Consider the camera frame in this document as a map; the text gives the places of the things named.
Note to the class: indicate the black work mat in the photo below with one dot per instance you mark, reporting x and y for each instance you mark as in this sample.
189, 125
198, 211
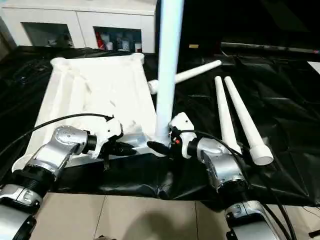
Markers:
290, 110

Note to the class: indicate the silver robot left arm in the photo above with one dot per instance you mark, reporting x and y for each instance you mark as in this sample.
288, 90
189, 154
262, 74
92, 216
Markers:
50, 155

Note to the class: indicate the black backdrop cloth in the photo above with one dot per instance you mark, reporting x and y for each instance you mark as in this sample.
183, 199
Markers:
260, 22

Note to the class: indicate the white glass-door cabinet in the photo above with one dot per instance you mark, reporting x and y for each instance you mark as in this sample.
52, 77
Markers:
75, 17

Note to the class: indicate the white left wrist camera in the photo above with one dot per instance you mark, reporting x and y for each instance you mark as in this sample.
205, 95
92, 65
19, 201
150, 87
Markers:
107, 131

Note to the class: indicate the grey curtain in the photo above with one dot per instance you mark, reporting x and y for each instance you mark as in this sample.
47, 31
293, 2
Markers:
4, 35

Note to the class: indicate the white plastic table leg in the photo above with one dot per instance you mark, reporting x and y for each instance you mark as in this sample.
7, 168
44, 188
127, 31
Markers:
169, 60
247, 125
226, 115
195, 72

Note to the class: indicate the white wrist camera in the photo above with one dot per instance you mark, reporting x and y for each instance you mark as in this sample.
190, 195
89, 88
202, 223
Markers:
181, 125
107, 131

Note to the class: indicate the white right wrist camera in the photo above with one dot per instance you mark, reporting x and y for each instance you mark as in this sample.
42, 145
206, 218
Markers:
181, 125

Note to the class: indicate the white plastic table top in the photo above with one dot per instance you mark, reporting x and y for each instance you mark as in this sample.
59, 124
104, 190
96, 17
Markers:
100, 90

